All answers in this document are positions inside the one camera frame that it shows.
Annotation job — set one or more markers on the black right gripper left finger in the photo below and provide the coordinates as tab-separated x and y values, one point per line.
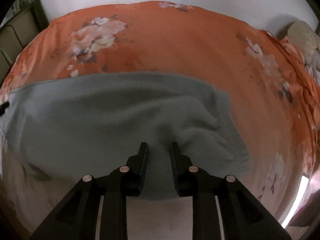
95	208

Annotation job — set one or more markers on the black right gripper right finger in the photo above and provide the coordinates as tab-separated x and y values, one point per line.
222	207

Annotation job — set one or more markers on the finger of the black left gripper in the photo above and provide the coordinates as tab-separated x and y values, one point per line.
3	107

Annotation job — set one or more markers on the grey knit pants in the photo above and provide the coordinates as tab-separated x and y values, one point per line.
91	124

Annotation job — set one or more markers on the orange floral bed sheet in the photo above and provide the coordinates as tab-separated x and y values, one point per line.
274	100

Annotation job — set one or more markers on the beige rumpled blanket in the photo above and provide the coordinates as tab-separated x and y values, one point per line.
306	40

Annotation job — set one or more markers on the metal bed frame headboard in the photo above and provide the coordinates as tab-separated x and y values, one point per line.
21	21

